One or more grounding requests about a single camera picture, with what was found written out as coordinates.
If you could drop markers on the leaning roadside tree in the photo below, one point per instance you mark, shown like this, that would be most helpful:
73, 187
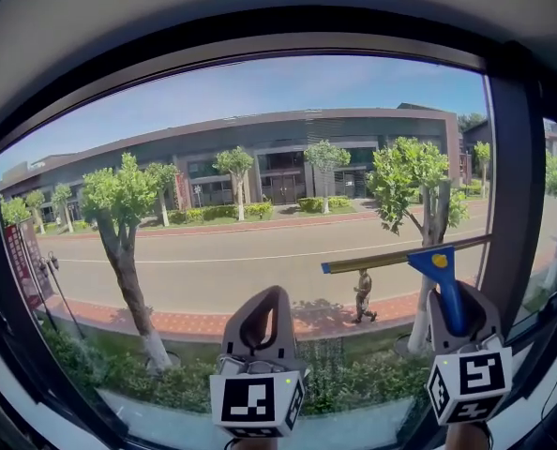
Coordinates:
124, 274

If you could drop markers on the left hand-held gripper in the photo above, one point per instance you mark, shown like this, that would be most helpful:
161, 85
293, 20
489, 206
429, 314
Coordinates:
250, 403

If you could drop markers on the person's right forearm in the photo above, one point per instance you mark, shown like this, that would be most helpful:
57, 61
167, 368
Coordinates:
466, 439

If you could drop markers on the row of small street trees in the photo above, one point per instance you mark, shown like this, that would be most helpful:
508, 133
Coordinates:
234, 162

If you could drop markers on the small grey gabled building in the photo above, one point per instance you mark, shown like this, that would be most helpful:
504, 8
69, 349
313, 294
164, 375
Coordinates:
477, 131

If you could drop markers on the large window glass pane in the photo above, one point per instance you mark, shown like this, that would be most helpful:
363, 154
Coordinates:
213, 110

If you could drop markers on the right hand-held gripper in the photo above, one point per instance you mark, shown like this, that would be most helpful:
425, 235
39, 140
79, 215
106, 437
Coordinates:
475, 378

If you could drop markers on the red banner sign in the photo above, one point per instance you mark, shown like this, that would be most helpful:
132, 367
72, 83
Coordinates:
25, 260

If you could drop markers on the blue squeegee with brass blade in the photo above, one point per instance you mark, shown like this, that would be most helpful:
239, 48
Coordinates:
428, 274

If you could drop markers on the black street lamp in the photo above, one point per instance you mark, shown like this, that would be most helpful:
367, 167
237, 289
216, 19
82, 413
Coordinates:
51, 263

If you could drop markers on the black window frame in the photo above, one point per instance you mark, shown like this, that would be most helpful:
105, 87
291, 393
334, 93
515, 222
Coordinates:
513, 181

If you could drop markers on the person's left forearm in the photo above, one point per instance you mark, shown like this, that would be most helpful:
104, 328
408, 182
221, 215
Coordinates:
255, 444

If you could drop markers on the long dark grey building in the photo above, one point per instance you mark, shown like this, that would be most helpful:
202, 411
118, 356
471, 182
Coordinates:
306, 129

